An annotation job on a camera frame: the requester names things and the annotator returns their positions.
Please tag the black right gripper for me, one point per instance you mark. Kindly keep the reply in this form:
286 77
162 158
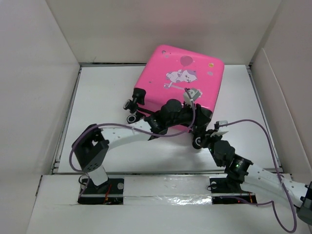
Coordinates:
205 137

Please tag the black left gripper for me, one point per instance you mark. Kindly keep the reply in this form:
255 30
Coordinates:
200 118

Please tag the pink hard-shell suitcase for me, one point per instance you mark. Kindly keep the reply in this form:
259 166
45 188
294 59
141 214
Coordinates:
167 74

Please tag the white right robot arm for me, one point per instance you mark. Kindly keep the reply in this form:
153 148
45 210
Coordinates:
247 176

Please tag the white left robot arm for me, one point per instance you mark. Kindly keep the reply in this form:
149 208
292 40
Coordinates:
91 147

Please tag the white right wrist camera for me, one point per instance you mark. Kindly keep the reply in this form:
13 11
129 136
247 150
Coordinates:
220 128

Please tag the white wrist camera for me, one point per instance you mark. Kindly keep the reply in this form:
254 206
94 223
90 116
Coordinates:
192 94
220 128

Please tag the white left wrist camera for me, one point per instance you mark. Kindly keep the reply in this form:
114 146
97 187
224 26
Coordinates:
192 94

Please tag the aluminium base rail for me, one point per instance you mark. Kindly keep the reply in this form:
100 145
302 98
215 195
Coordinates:
150 190

